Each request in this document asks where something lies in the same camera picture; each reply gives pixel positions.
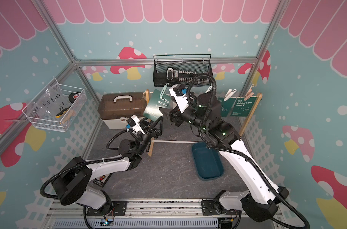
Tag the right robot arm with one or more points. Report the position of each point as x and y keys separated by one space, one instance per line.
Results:
x=260 y=201

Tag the brown lidded storage box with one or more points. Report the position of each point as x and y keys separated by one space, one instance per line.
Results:
x=115 y=109

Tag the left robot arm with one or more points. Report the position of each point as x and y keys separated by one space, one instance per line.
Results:
x=70 y=185

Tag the screwdriver bit set case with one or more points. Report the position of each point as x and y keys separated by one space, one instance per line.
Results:
x=102 y=180

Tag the clear wire wall basket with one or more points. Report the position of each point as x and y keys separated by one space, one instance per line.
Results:
x=41 y=119

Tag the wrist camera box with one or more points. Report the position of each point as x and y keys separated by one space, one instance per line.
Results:
x=178 y=92
x=133 y=123

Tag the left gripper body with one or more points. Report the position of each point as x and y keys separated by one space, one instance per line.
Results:
x=146 y=129

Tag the mint green clothespin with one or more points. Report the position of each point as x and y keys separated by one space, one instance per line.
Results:
x=163 y=90

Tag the clear plastic bag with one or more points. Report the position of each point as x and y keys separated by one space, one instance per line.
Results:
x=53 y=101

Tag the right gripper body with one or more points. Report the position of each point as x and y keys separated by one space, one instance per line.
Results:
x=189 y=116

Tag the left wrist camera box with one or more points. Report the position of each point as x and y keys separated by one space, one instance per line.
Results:
x=133 y=123

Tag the black tape roll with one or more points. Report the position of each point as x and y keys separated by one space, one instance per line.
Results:
x=73 y=96

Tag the teal plastic tray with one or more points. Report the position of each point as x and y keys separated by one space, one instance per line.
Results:
x=207 y=162

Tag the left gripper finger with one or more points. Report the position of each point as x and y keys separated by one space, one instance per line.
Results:
x=153 y=129
x=158 y=127

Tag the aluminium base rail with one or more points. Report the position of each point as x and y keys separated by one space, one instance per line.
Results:
x=149 y=214

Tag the yellow handled tool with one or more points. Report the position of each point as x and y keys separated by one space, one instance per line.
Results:
x=61 y=113

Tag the green postcard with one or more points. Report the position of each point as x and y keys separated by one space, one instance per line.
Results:
x=156 y=101
x=243 y=107
x=226 y=106

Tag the black mesh wall basket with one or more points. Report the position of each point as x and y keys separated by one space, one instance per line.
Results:
x=179 y=69

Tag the wooden postcard rack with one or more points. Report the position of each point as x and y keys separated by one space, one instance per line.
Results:
x=248 y=117

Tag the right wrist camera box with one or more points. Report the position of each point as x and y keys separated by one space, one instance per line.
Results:
x=178 y=92

